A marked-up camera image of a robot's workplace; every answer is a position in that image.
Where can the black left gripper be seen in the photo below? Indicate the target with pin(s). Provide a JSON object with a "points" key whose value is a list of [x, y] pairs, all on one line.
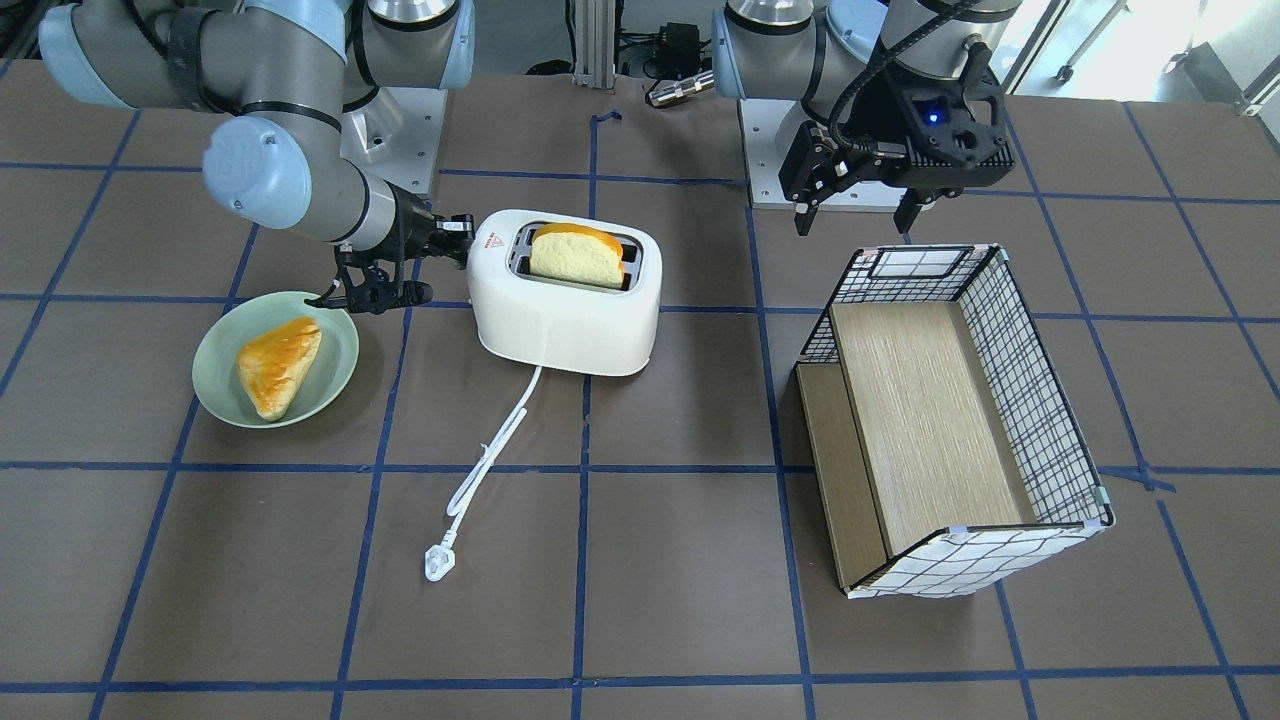
{"points": [[893, 117]]}

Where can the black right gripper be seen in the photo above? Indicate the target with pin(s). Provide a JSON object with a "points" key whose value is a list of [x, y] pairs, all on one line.
{"points": [[409, 227]]}

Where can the white two-slot toaster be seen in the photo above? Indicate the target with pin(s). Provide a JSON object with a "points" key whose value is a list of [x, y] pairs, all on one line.
{"points": [[567, 326]]}

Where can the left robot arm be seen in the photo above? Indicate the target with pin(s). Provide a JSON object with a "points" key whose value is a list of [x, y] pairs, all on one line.
{"points": [[819, 59]]}

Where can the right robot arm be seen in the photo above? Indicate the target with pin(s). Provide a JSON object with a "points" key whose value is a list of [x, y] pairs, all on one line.
{"points": [[285, 75]]}

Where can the toast slice in toaster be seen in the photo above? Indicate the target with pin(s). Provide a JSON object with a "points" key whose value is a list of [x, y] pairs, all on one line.
{"points": [[577, 253]]}

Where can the triangular bread on plate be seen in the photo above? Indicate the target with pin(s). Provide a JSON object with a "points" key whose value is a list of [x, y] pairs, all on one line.
{"points": [[272, 367]]}

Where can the pale green plate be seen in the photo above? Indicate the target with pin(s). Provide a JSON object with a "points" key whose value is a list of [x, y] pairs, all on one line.
{"points": [[214, 369]]}

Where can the black power adapter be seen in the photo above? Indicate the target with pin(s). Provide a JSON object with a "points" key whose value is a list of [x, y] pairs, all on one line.
{"points": [[678, 50]]}

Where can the grid fabric wooden box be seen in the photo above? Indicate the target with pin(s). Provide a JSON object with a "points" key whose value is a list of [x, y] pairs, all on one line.
{"points": [[947, 453]]}

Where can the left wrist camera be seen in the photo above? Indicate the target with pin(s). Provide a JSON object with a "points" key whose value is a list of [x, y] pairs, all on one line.
{"points": [[949, 114]]}

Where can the metal cable connector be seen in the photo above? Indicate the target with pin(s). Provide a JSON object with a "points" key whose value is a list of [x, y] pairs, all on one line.
{"points": [[666, 93]]}

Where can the aluminium frame post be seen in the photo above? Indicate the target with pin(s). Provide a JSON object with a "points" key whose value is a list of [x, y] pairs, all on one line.
{"points": [[594, 29]]}

